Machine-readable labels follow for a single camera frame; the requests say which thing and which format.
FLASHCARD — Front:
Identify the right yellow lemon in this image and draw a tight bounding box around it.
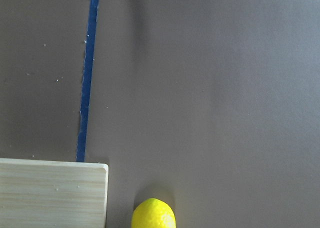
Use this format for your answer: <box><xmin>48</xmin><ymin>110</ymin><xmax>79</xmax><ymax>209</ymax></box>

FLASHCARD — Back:
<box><xmin>131</xmin><ymin>198</ymin><xmax>177</xmax><ymax>228</ymax></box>

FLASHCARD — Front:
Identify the wooden cutting board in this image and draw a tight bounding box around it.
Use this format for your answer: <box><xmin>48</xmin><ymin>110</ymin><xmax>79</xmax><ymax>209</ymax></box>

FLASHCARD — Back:
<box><xmin>0</xmin><ymin>158</ymin><xmax>109</xmax><ymax>228</ymax></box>

